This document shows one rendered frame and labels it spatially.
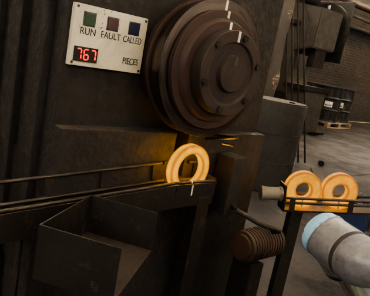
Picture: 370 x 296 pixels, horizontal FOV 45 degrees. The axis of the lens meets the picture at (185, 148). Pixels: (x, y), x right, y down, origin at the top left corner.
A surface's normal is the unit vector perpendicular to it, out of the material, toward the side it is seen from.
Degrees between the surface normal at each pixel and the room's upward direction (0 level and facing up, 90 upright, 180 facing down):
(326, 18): 92
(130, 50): 90
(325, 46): 92
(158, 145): 90
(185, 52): 76
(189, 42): 66
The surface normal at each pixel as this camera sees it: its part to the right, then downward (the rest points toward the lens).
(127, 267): 0.16, -0.94
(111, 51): 0.64, 0.27
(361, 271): -0.46, 0.15
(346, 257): -0.67, -0.23
